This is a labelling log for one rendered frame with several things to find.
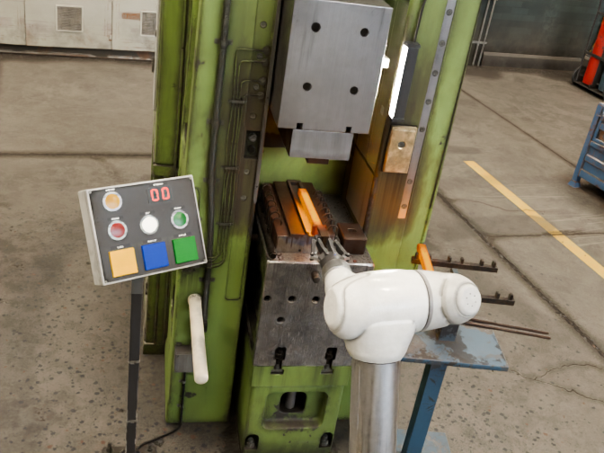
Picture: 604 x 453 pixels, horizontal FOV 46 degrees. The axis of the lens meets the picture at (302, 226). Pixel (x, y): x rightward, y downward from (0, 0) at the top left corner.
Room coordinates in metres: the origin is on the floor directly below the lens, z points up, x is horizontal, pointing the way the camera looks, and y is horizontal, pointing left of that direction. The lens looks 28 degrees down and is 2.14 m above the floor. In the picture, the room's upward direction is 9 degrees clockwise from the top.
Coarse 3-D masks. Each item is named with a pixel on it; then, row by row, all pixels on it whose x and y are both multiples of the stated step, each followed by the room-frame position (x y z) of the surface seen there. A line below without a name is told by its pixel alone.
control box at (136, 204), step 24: (96, 192) 1.82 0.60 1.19; (120, 192) 1.86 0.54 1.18; (144, 192) 1.90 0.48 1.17; (168, 192) 1.95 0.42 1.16; (192, 192) 2.00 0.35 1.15; (96, 216) 1.79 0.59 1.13; (120, 216) 1.83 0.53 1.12; (144, 216) 1.87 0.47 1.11; (168, 216) 1.91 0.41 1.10; (192, 216) 1.96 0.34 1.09; (96, 240) 1.75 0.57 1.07; (120, 240) 1.79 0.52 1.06; (144, 240) 1.83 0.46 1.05; (168, 240) 1.88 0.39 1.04; (96, 264) 1.74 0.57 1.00; (192, 264) 1.88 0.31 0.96
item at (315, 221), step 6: (300, 192) 2.37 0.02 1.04; (306, 192) 2.38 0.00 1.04; (300, 198) 2.35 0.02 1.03; (306, 198) 2.33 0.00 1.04; (306, 204) 2.27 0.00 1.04; (312, 204) 2.28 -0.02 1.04; (306, 210) 2.24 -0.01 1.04; (312, 210) 2.23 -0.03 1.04; (312, 216) 2.18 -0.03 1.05; (312, 222) 2.14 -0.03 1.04; (318, 222) 2.14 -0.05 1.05; (312, 228) 2.10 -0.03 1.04; (318, 228) 2.07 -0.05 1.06; (324, 228) 2.08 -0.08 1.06; (312, 234) 2.09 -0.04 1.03; (324, 234) 2.04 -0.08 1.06; (324, 240) 2.02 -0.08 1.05; (324, 246) 2.02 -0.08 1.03
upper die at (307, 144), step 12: (288, 132) 2.18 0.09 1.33; (300, 132) 2.13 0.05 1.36; (312, 132) 2.14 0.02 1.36; (324, 132) 2.15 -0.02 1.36; (336, 132) 2.16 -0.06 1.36; (348, 132) 2.17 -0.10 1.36; (288, 144) 2.16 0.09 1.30; (300, 144) 2.13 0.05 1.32; (312, 144) 2.14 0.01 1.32; (324, 144) 2.15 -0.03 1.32; (336, 144) 2.16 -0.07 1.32; (348, 144) 2.17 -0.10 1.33; (300, 156) 2.13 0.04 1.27; (312, 156) 2.14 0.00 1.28; (324, 156) 2.15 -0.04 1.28; (336, 156) 2.16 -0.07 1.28; (348, 156) 2.17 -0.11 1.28
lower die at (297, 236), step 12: (288, 180) 2.55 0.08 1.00; (264, 192) 2.44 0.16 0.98; (276, 192) 2.46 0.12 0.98; (288, 192) 2.46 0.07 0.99; (312, 192) 2.49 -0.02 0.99; (288, 204) 2.36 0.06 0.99; (276, 216) 2.27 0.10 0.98; (288, 216) 2.26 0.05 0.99; (300, 216) 2.26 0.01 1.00; (324, 216) 2.31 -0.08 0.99; (276, 228) 2.17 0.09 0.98; (288, 228) 2.18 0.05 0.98; (300, 228) 2.18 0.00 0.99; (276, 240) 2.13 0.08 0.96; (288, 240) 2.13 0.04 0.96; (300, 240) 2.14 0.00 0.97; (276, 252) 2.12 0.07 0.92; (288, 252) 2.13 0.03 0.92; (300, 252) 2.15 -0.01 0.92
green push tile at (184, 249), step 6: (174, 240) 1.88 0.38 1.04; (180, 240) 1.89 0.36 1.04; (186, 240) 1.90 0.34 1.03; (192, 240) 1.91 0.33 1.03; (174, 246) 1.87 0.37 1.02; (180, 246) 1.88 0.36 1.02; (186, 246) 1.89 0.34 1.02; (192, 246) 1.91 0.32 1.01; (174, 252) 1.87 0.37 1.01; (180, 252) 1.87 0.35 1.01; (186, 252) 1.89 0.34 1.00; (192, 252) 1.90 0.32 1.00; (180, 258) 1.86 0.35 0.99; (186, 258) 1.88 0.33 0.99; (192, 258) 1.89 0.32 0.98; (198, 258) 1.90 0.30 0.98
